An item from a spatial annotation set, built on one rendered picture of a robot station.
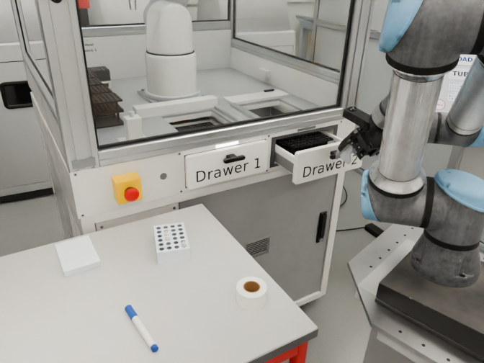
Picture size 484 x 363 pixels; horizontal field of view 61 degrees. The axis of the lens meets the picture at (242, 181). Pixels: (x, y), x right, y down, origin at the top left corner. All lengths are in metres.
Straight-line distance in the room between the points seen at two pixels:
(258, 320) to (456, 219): 0.47
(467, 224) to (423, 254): 0.12
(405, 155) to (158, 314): 0.61
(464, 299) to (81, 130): 0.98
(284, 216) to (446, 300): 0.78
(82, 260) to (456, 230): 0.87
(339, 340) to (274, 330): 1.07
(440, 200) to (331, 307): 1.24
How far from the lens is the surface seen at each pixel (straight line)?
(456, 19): 0.71
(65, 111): 1.13
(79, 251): 1.16
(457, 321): 0.97
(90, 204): 1.23
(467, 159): 1.83
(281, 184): 1.53
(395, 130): 0.83
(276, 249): 1.69
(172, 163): 1.25
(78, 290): 1.07
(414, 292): 1.01
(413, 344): 0.98
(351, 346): 1.97
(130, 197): 1.17
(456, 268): 1.03
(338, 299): 2.16
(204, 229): 1.21
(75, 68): 1.10
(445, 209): 0.97
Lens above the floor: 1.45
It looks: 28 degrees down
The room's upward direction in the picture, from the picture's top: 2 degrees clockwise
